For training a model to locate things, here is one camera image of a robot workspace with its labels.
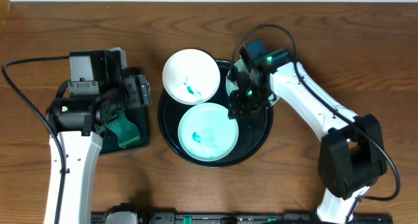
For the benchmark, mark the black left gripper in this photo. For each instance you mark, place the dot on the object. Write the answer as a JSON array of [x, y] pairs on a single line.
[[138, 89]]

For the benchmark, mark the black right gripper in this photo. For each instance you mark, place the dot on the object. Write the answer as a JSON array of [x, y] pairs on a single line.
[[236, 98]]

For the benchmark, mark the green sponge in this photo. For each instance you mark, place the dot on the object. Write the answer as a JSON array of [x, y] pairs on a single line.
[[126, 132]]

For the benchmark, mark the light green stained plate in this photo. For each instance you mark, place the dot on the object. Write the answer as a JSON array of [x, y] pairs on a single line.
[[206, 133]]

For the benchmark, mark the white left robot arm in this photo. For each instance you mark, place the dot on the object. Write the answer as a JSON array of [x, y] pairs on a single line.
[[92, 114]]

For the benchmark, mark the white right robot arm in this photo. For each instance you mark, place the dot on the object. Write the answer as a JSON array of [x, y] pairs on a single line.
[[352, 155]]

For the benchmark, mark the black rectangular sponge tray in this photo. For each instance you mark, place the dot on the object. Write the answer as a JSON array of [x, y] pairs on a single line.
[[139, 117]]

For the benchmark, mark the round black tray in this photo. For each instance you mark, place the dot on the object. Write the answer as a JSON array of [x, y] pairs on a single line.
[[253, 130]]

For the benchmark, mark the white plate with green stain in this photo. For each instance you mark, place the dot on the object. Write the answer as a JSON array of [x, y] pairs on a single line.
[[191, 76]]

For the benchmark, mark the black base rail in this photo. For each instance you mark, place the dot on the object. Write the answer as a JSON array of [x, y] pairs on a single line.
[[129, 213]]

